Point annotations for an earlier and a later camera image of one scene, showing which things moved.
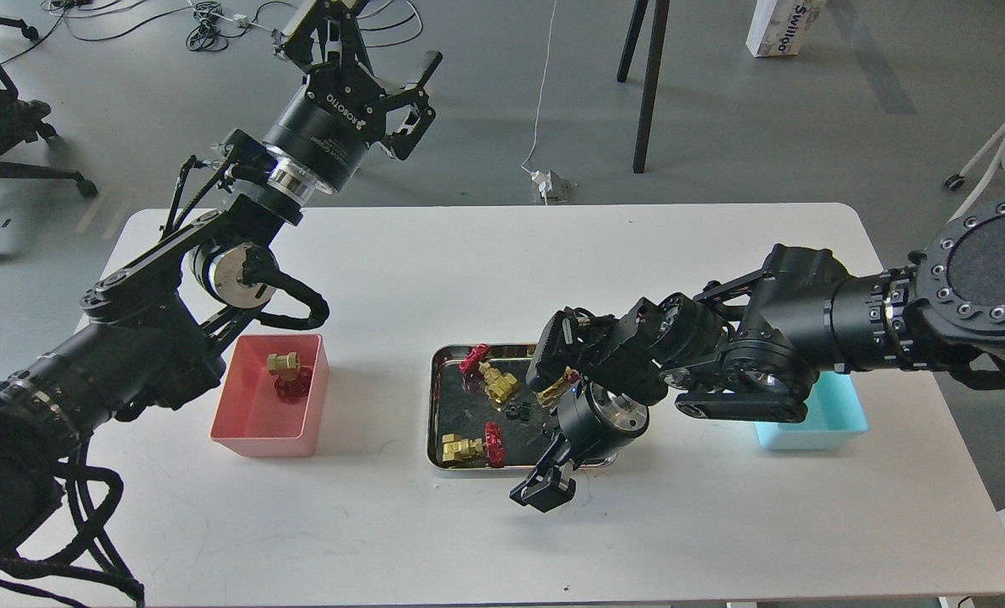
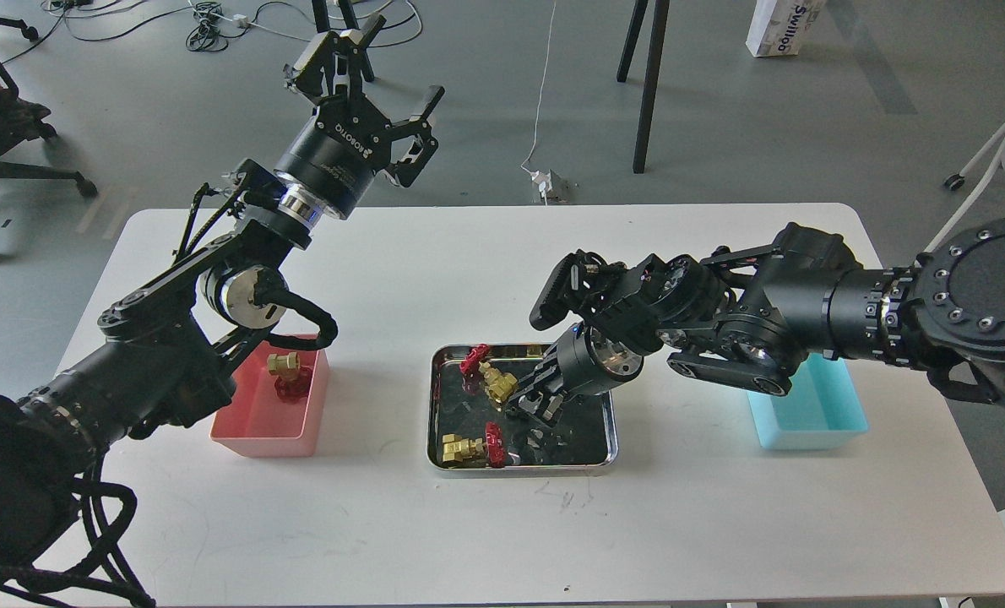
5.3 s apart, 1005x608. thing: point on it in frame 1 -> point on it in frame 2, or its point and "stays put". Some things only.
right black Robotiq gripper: [594, 424] -> [588, 364]
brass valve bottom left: [491, 452] stays put
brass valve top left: [499, 384] stays put
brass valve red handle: [293, 381] stays put
